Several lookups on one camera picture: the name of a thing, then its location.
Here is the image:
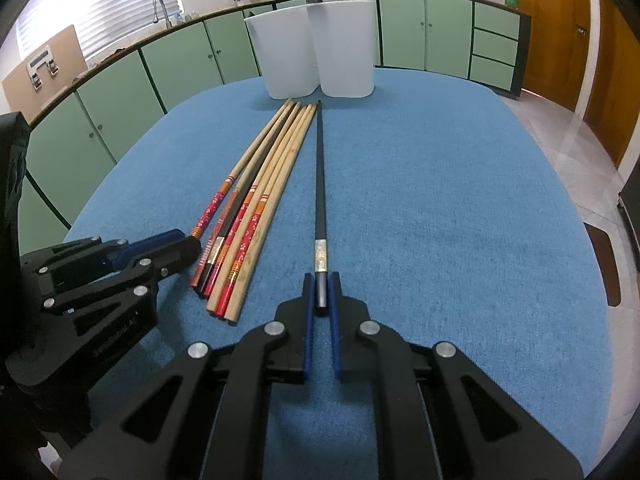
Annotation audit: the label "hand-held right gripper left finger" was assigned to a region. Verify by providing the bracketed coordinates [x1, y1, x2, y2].
[57, 272, 316, 480]

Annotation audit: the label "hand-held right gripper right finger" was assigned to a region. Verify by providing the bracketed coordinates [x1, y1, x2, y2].
[327, 271, 586, 480]

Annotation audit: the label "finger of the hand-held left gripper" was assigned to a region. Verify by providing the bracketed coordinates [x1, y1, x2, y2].
[20, 229, 187, 286]
[42, 237, 202, 331]

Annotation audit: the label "wooden chopstick with red pattern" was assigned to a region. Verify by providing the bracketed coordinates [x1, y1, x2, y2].
[189, 102, 301, 288]
[216, 104, 313, 320]
[225, 104, 318, 323]
[206, 102, 307, 313]
[191, 99, 295, 239]

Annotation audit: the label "black chopstick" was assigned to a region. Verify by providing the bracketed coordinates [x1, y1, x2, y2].
[313, 100, 331, 320]

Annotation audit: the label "white plastic utensil container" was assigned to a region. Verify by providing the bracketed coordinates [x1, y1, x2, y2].
[244, 7, 321, 100]
[306, 0, 376, 98]

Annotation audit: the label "blue table mat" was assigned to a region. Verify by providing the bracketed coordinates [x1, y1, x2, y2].
[62, 67, 613, 480]

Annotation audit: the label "green lower kitchen cabinets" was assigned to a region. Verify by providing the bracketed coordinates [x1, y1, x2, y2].
[0, 0, 533, 241]

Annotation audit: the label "cardboard board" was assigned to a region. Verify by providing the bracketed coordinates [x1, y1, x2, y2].
[2, 24, 87, 123]

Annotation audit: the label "white window blinds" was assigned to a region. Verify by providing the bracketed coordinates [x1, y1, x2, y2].
[15, 0, 183, 58]

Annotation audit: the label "black glass cabinet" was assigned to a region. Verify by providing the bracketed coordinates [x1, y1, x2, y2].
[617, 165, 640, 271]

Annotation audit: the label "wooden door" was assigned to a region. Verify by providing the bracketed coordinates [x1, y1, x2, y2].
[515, 0, 593, 111]
[582, 0, 640, 168]

